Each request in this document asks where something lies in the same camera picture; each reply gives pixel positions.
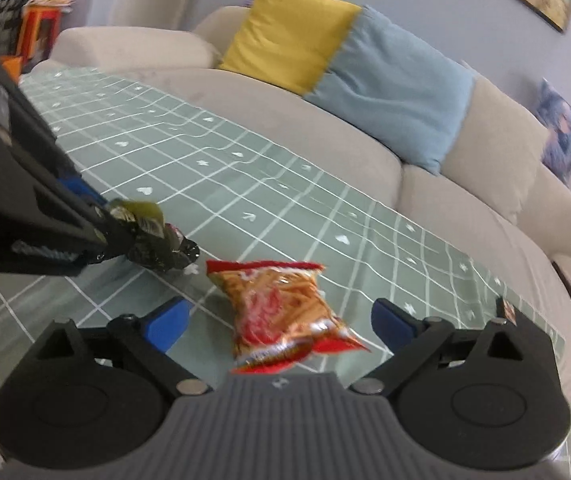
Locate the light blue cushion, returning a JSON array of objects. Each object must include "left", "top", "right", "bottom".
[{"left": 304, "top": 5, "right": 477, "bottom": 177}]

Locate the green checked tablecloth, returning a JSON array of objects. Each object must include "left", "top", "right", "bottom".
[{"left": 0, "top": 70, "right": 566, "bottom": 466}]

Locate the orange-red stick snack packet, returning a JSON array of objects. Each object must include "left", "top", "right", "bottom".
[{"left": 206, "top": 260, "right": 372, "bottom": 374}]

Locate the yellow cushion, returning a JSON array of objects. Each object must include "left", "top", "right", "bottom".
[{"left": 218, "top": 0, "right": 362, "bottom": 97}]

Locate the blue patterned cushion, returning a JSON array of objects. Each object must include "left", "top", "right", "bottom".
[{"left": 535, "top": 79, "right": 571, "bottom": 182}]

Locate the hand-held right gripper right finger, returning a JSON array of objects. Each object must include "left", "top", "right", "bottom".
[{"left": 350, "top": 299, "right": 533, "bottom": 396}]

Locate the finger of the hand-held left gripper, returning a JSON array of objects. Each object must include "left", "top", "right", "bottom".
[
  {"left": 0, "top": 27, "right": 111, "bottom": 223},
  {"left": 10, "top": 180, "right": 134, "bottom": 276}
]

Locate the small dark snack packet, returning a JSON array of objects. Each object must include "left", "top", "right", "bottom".
[{"left": 104, "top": 199, "right": 201, "bottom": 274}]

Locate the beige sofa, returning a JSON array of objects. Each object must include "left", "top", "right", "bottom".
[{"left": 30, "top": 5, "right": 571, "bottom": 458}]

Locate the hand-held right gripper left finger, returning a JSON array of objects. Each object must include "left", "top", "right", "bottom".
[{"left": 36, "top": 296, "right": 211, "bottom": 396}]

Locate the orange stool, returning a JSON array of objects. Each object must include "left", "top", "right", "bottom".
[{"left": 17, "top": 2, "right": 62, "bottom": 62}]

